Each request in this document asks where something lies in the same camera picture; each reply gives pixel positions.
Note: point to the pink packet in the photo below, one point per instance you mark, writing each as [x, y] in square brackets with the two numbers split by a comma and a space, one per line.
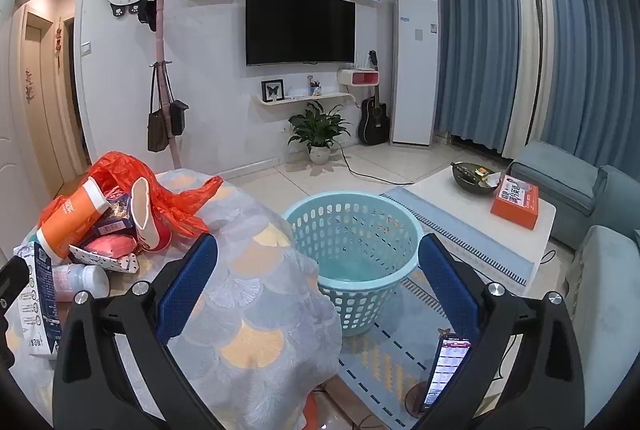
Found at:
[110, 245]

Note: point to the wooden door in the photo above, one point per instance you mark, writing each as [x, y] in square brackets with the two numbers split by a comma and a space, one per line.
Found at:
[45, 109]

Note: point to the pink coat rack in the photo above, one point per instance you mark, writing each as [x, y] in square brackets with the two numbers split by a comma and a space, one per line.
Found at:
[160, 39]

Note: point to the brown hanging bag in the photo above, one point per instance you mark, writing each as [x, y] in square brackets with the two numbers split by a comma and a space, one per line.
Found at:
[157, 129]

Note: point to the purple snack packet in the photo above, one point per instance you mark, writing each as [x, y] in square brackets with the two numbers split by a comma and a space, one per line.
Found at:
[112, 222]

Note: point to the white bottle pink label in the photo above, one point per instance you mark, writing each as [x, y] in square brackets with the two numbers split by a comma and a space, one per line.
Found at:
[80, 280]

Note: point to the blue grey sofa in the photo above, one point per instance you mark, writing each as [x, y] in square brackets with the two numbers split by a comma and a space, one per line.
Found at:
[615, 310]

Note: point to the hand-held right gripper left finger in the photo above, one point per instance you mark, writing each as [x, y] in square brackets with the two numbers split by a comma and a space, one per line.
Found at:
[187, 290]

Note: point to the white light switch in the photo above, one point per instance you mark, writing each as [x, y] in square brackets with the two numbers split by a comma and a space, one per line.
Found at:
[86, 48]

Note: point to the orange plastic bag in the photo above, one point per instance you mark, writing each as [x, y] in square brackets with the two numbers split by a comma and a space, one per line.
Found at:
[125, 169]

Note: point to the blue curtain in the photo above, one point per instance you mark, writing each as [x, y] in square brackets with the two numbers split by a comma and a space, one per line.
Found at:
[470, 49]
[595, 59]

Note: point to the red hanging decoration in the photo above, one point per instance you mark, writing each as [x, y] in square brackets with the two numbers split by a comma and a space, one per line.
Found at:
[30, 87]
[59, 42]

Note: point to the black flat television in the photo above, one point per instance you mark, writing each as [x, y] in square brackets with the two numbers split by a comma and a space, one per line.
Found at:
[300, 27]

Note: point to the white blue milk carton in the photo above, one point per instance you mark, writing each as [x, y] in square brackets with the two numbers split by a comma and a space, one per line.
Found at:
[37, 305]

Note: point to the red white paper cup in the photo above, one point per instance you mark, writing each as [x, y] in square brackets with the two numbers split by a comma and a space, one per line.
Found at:
[145, 215]

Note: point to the pink white wall box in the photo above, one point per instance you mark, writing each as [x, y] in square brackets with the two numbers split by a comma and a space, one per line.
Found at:
[362, 79]

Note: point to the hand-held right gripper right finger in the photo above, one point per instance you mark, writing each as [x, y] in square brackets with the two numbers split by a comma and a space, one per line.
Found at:
[447, 290]

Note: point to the black hanging bag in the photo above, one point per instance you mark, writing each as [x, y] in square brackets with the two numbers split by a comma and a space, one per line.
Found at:
[178, 117]

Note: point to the black butterfly picture frame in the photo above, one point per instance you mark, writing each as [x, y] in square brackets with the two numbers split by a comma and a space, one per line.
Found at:
[272, 90]

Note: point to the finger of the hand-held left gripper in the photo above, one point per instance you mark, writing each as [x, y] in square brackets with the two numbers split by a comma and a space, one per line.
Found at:
[12, 280]

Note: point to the white standing air conditioner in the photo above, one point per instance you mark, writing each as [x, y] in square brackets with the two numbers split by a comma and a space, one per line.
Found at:
[414, 69]

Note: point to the dark bowl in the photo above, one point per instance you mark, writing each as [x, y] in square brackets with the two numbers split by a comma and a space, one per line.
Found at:
[470, 184]

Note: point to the potted green plant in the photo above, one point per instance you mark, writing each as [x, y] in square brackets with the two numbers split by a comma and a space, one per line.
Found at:
[317, 129]

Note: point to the black acoustic guitar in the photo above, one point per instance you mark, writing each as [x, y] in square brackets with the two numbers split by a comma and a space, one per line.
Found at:
[374, 122]

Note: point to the white coffee table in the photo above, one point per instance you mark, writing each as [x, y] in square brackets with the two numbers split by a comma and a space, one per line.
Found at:
[450, 205]

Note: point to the beige curtain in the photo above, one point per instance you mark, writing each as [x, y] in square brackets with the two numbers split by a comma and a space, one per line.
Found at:
[525, 59]

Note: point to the striped blue rug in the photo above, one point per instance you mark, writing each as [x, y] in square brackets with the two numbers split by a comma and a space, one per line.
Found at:
[480, 245]

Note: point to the orange white paper cup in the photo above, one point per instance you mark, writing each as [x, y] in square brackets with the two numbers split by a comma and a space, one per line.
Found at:
[70, 220]

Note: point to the orange tissue box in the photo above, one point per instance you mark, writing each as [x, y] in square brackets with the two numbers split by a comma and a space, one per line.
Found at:
[515, 205]

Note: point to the turquoise plastic basket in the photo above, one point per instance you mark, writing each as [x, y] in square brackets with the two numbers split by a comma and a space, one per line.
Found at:
[350, 275]

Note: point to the black hat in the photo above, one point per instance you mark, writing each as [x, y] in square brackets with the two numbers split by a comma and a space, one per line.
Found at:
[148, 14]

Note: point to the low white wall shelf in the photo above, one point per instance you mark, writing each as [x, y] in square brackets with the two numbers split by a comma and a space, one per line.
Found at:
[305, 98]

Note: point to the white polka dot bag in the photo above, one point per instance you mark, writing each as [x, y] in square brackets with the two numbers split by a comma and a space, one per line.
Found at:
[125, 264]

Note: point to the black smartphone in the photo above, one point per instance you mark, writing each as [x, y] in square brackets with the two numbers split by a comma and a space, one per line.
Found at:
[447, 370]

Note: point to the small pen holder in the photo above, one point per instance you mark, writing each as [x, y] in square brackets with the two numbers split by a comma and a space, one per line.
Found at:
[315, 87]

